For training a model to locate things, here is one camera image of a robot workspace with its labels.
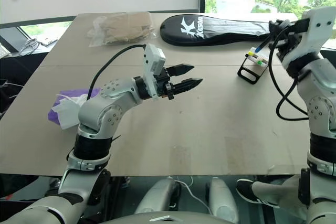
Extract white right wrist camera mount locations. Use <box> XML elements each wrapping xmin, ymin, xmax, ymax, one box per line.
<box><xmin>282</xmin><ymin>6</ymin><xmax>334</xmax><ymax>70</ymax></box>

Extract black white sneaker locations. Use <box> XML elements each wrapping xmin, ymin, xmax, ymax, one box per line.
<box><xmin>235</xmin><ymin>178</ymin><xmax>279</xmax><ymax>209</ymax></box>

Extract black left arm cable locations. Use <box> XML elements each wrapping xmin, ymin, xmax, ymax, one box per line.
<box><xmin>88</xmin><ymin>44</ymin><xmax>147</xmax><ymax>102</ymax></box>

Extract grey trouser leg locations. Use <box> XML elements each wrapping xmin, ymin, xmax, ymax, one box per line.
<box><xmin>251</xmin><ymin>174</ymin><xmax>301</xmax><ymax>209</ymax></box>

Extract blue black pen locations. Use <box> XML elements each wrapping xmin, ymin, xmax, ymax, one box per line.
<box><xmin>255</xmin><ymin>36</ymin><xmax>272</xmax><ymax>53</ymax></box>

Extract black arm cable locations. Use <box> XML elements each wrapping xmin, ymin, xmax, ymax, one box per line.
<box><xmin>88</xmin><ymin>44</ymin><xmax>147</xmax><ymax>102</ymax></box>
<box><xmin>267</xmin><ymin>26</ymin><xmax>309</xmax><ymax>121</ymax></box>

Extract clear bag with brown cardboard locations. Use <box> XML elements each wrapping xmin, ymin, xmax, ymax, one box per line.
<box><xmin>86</xmin><ymin>11</ymin><xmax>159</xmax><ymax>48</ymax></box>

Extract white flat device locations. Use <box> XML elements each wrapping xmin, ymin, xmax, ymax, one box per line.
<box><xmin>39</xmin><ymin>35</ymin><xmax>59</xmax><ymax>47</ymax></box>

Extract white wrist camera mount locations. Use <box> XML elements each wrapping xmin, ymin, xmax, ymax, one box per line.
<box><xmin>142</xmin><ymin>43</ymin><xmax>167</xmax><ymax>101</ymax></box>
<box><xmin>282</xmin><ymin>6</ymin><xmax>334</xmax><ymax>70</ymax></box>

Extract purple tissue pack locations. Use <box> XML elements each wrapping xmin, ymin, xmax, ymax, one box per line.
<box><xmin>47</xmin><ymin>87</ymin><xmax>102</xmax><ymax>128</ymax></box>

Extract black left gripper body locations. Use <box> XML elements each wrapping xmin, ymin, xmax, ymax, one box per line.
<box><xmin>154</xmin><ymin>67</ymin><xmax>176</xmax><ymax>102</ymax></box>

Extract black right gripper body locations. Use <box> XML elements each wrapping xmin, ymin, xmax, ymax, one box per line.
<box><xmin>285</xmin><ymin>17</ymin><xmax>312</xmax><ymax>61</ymax></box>

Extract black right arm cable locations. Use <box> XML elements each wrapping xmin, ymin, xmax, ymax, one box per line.
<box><xmin>267</xmin><ymin>26</ymin><xmax>309</xmax><ymax>121</ymax></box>

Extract black racket cover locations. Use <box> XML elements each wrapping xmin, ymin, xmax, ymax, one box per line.
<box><xmin>159</xmin><ymin>14</ymin><xmax>300</xmax><ymax>47</ymax></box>

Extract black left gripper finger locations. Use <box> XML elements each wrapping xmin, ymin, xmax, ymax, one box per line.
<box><xmin>172</xmin><ymin>78</ymin><xmax>204</xmax><ymax>95</ymax></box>
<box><xmin>167</xmin><ymin>63</ymin><xmax>195</xmax><ymax>77</ymax></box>

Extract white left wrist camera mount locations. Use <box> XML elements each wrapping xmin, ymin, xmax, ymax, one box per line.
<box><xmin>142</xmin><ymin>43</ymin><xmax>167</xmax><ymax>101</ymax></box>

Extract black wooden pen holder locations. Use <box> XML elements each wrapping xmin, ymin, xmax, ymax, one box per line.
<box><xmin>237</xmin><ymin>47</ymin><xmax>271</xmax><ymax>86</ymax></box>

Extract thin white cable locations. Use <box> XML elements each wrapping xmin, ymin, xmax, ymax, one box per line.
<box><xmin>170</xmin><ymin>176</ymin><xmax>212</xmax><ymax>216</ymax></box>

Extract silver robot leg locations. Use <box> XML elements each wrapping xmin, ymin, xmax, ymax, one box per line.
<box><xmin>134</xmin><ymin>178</ymin><xmax>182</xmax><ymax>216</ymax></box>
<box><xmin>209</xmin><ymin>176</ymin><xmax>240</xmax><ymax>224</ymax></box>

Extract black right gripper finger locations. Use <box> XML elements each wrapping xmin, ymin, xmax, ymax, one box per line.
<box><xmin>268</xmin><ymin>19</ymin><xmax>290</xmax><ymax>35</ymax></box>
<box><xmin>272</xmin><ymin>37</ymin><xmax>299</xmax><ymax>51</ymax></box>

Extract white crumpled tissue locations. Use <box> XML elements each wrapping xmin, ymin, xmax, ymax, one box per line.
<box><xmin>51</xmin><ymin>94</ymin><xmax>89</xmax><ymax>131</ymax></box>

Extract wire frame glasses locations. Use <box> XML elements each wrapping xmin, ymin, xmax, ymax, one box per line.
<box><xmin>18</xmin><ymin>38</ymin><xmax>40</xmax><ymax>57</ymax></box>

